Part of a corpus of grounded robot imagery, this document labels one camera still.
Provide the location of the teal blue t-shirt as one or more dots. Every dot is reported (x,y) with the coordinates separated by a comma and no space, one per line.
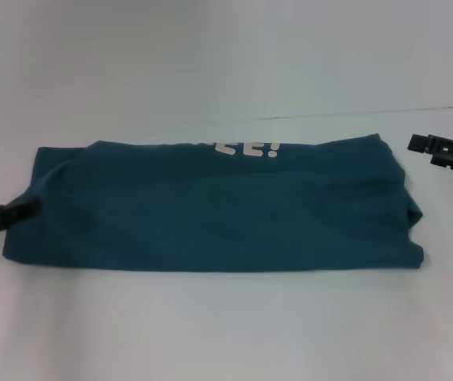
(218,206)

